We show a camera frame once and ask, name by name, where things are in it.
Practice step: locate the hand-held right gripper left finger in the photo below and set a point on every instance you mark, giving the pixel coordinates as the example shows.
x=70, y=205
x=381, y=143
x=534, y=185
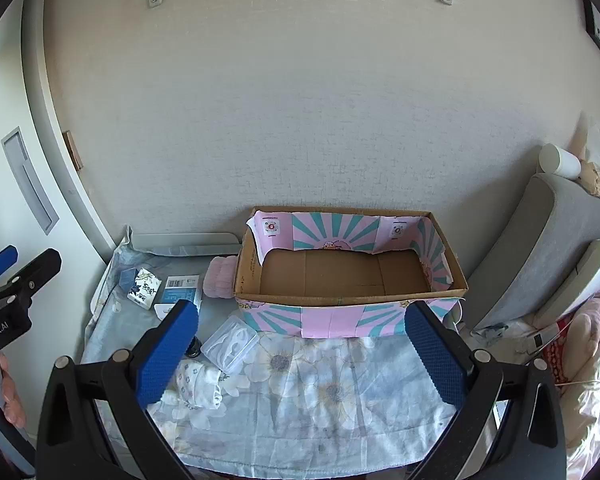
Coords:
x=166, y=355

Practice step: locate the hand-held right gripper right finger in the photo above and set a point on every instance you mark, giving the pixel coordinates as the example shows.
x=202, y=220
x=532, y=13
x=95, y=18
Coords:
x=436, y=355

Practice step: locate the black lidded jar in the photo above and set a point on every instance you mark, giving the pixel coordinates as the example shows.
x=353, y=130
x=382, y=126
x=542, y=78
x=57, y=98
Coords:
x=194, y=348

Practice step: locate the white floral sock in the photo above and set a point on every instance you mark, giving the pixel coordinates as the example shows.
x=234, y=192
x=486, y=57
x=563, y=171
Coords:
x=200, y=385

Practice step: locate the clear plastic floss pick box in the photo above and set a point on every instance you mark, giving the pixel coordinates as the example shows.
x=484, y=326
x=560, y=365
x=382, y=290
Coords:
x=230, y=346

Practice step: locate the white and blue carton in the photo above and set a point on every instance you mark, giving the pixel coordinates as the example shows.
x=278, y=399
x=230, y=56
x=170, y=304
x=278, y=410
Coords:
x=181, y=291

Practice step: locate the small blue box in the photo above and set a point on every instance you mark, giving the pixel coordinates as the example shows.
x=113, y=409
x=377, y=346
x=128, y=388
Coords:
x=128, y=278

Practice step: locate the cardboard box with pink lining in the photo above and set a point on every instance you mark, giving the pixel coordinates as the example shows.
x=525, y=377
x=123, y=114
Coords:
x=330, y=280

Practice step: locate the person's left hand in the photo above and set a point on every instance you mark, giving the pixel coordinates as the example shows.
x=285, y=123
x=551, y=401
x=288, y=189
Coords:
x=11, y=395

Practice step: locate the floral print tissue pack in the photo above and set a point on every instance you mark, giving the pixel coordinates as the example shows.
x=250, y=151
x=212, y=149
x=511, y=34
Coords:
x=144, y=288

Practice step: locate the pink plush towel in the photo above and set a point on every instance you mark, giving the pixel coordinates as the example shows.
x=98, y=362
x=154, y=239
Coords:
x=221, y=277

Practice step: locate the white thermometer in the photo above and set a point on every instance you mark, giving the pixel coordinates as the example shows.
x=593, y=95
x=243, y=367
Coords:
x=542, y=338

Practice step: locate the grey plastic tray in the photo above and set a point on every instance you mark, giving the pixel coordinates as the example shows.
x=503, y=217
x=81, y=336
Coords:
x=185, y=244

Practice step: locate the red patterned bag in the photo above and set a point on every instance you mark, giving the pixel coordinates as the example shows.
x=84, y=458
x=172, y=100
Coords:
x=560, y=360

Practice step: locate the wooden door hinge block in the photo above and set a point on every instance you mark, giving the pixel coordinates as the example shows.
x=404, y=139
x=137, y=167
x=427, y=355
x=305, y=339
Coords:
x=73, y=150

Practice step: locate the floral blue cloth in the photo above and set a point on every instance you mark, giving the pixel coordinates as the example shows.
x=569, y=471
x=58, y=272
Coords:
x=305, y=400

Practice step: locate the white pillow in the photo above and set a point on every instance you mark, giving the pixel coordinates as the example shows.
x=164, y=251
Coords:
x=577, y=280

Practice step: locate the pink blanket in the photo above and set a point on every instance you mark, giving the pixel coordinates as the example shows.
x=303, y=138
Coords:
x=597, y=390

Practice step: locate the white door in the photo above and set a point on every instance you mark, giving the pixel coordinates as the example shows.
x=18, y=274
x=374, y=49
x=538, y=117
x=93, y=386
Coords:
x=10, y=85

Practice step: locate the white roll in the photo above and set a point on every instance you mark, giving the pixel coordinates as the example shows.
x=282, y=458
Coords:
x=557, y=160

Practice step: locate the beige plush toy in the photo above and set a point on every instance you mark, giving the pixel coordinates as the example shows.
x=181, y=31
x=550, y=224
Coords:
x=592, y=177

